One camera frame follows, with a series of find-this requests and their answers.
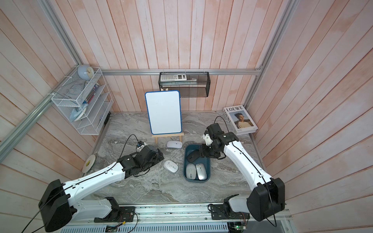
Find aluminium front rail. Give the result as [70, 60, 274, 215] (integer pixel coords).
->
[60, 203, 297, 233]

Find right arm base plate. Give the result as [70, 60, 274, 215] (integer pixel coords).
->
[207, 203, 250, 220]

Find black mesh wall basket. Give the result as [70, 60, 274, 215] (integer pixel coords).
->
[158, 71, 211, 98]

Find blue-framed whiteboard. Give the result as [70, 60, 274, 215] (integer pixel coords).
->
[145, 90, 182, 135]

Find teal storage box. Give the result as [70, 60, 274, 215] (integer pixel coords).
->
[183, 144, 211, 183]

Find silver computer mouse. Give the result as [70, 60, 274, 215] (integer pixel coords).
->
[195, 163, 207, 181]

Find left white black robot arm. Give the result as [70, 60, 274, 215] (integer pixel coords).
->
[38, 145, 164, 233]

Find white wire shelf rack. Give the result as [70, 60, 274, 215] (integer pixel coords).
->
[51, 67, 114, 136]

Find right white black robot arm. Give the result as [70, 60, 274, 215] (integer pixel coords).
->
[186, 123, 285, 221]

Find Loewe book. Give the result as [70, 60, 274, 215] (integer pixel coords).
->
[223, 105, 258, 135]

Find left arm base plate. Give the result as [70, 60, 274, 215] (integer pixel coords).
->
[94, 206, 136, 223]

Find grey-white computer mouse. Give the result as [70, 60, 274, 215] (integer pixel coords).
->
[185, 163, 197, 180]

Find white mouse near easel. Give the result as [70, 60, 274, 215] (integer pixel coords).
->
[167, 140, 183, 149]

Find white tape roll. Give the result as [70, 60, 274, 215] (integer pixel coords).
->
[82, 154, 96, 174]

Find black computer mouse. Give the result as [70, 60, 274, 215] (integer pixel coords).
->
[186, 150, 200, 163]

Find white mouse with logo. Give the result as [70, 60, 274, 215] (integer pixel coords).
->
[163, 160, 179, 173]

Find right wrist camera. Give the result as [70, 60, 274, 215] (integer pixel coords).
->
[203, 134, 213, 146]

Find small wooden easel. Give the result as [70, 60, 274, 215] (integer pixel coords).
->
[152, 132, 185, 144]

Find white calculator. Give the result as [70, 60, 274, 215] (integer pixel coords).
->
[160, 73, 187, 82]

